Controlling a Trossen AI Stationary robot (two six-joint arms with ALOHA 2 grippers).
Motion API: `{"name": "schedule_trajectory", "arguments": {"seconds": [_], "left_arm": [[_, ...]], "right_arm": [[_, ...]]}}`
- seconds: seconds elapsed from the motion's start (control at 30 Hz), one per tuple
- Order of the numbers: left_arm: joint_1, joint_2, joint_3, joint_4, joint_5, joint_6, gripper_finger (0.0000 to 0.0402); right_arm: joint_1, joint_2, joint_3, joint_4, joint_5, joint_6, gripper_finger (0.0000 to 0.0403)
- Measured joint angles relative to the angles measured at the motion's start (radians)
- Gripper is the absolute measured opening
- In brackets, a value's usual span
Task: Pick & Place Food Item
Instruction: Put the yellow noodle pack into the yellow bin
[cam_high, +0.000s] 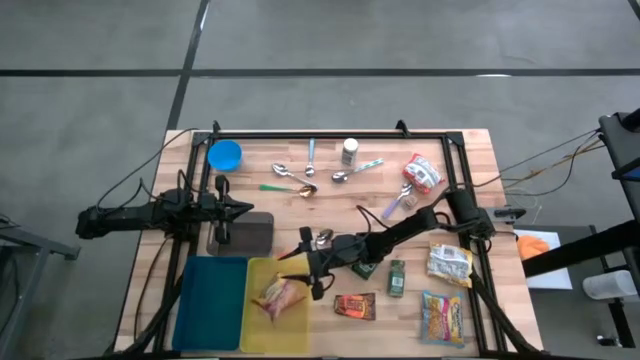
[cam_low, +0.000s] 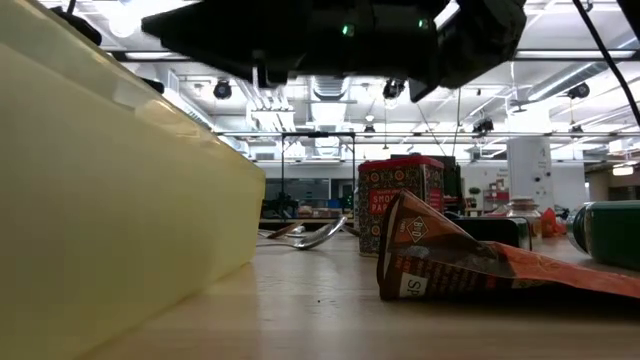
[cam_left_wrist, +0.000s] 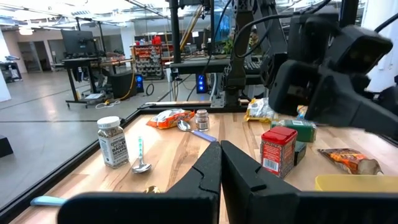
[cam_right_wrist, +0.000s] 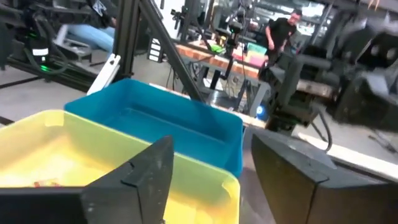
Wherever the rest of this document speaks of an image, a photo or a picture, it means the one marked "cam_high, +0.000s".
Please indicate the green spice bottle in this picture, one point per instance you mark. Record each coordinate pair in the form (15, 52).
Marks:
(396, 280)

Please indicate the all-silver metal spoon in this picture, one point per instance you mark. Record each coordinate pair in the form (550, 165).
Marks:
(280, 169)

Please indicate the orange cloth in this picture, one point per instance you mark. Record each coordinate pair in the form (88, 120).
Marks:
(532, 246)

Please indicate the black metal frame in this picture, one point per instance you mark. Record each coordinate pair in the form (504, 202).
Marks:
(325, 135)

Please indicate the yellow ramen noodle packet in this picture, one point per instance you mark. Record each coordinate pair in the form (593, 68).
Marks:
(442, 319)

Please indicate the pink yellow snack packet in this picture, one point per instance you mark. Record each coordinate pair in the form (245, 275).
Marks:
(277, 297)

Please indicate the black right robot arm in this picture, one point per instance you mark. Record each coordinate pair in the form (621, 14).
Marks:
(400, 227)

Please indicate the black equipment stand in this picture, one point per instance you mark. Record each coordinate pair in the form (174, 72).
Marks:
(622, 145)

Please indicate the dark grey plastic bin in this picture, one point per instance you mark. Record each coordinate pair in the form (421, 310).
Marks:
(252, 235)

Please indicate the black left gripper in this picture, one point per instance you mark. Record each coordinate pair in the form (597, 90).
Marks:
(222, 225)

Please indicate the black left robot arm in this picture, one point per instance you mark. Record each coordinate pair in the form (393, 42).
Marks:
(130, 215)

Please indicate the grey metal stand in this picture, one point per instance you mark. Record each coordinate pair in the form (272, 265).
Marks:
(30, 245)

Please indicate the dark green tin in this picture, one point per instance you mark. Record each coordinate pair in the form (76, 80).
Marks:
(364, 271)

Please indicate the white-capped bagel seasoning jar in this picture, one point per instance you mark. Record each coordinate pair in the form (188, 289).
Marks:
(350, 150)

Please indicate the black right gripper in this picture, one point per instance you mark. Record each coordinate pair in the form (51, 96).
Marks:
(317, 262)

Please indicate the orange brown candy packet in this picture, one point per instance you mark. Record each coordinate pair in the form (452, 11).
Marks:
(355, 306)

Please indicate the blue plastic bowl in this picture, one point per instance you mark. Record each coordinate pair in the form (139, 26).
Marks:
(225, 155)

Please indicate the red white snack packet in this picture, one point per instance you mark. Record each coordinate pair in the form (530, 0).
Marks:
(422, 173)

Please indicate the white paper sheet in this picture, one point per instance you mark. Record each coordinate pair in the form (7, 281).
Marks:
(550, 280)

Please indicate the teal plastic bin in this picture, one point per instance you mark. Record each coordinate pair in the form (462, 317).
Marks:
(210, 305)

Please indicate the yellow plastic bin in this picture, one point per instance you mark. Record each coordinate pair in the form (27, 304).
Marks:
(260, 335)

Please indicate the white yellow snack packet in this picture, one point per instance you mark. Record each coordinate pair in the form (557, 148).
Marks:
(450, 264)

